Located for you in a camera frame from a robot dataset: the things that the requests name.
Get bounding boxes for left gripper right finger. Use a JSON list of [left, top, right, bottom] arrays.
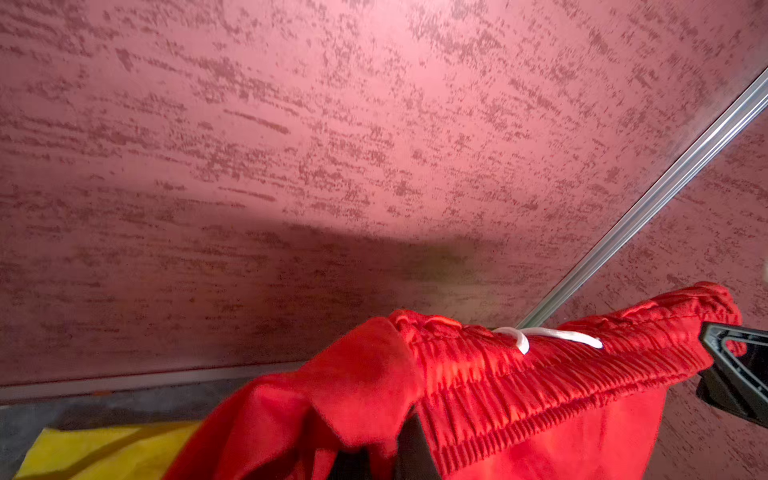
[[393, 414, 441, 480]]

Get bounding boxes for right corner aluminium post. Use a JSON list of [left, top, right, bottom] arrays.
[[518, 71, 767, 328]]

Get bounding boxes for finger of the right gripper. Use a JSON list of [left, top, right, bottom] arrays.
[[696, 322, 767, 428]]

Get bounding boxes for yellow shorts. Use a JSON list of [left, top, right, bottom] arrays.
[[14, 421, 201, 480]]

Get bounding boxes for red shorts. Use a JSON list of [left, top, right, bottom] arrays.
[[167, 282, 742, 479]]

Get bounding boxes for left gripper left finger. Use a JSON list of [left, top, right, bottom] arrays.
[[327, 450, 372, 480]]

